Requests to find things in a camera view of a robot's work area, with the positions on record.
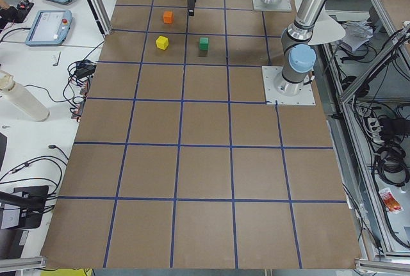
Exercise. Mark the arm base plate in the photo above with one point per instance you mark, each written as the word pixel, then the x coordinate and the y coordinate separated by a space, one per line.
pixel 280 92
pixel 285 6

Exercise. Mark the white bottle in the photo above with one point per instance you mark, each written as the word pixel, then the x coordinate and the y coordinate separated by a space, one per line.
pixel 23 99

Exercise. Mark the orange wooden block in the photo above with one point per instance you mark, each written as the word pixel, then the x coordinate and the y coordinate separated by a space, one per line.
pixel 168 17

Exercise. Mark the red snack packet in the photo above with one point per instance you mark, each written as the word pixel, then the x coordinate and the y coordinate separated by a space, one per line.
pixel 390 202

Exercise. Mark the green wooden block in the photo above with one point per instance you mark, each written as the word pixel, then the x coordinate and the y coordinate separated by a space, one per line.
pixel 203 43

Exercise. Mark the near teach pendant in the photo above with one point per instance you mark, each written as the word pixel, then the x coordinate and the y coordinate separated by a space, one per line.
pixel 50 28

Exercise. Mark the black monitor stand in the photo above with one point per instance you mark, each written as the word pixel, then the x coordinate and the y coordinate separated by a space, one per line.
pixel 23 208

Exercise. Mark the brown paper table mat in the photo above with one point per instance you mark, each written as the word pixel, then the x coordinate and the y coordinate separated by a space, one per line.
pixel 178 162

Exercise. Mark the yellow wooden block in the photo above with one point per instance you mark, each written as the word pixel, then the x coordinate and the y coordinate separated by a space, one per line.
pixel 162 42

